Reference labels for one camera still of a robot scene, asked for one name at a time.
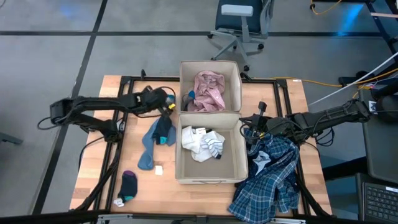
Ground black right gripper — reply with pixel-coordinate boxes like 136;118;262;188
239;101;289;147

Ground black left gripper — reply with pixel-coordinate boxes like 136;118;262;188
138;87;177;119

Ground pink shirt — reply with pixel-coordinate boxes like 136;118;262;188
186;70;227;113

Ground white striped sock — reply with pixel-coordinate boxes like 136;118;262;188
200;130;226;160

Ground blue sock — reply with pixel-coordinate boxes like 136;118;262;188
137;117;177;171

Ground blue plaid shirt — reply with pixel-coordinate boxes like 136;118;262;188
228;126;301;224

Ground beige fabric storage bin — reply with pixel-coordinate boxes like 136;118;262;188
175;111;249;185
178;59;243;113

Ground grey office chair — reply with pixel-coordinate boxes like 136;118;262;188
206;0;276;72

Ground black power strip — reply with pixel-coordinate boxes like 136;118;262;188
338;70;368;88

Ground dark side desk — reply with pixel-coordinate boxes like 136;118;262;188
358;86;398;185

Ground black rounded object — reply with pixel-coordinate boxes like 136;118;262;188
371;79;398;123

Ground black laptop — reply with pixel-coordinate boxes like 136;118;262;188
355;172;398;224

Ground grey furniture leg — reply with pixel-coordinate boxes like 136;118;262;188
0;131;24;146

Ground black mounting beam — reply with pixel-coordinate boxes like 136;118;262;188
0;208;398;224

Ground wooden strip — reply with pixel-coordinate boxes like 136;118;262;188
369;11;398;19

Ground yellow cable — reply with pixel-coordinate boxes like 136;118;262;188
269;67;398;113
310;0;343;16

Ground silver metal bracket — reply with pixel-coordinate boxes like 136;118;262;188
96;213;307;224

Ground white cable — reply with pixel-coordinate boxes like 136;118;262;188
308;51;398;106

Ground black stand frame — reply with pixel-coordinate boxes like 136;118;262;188
312;0;398;55

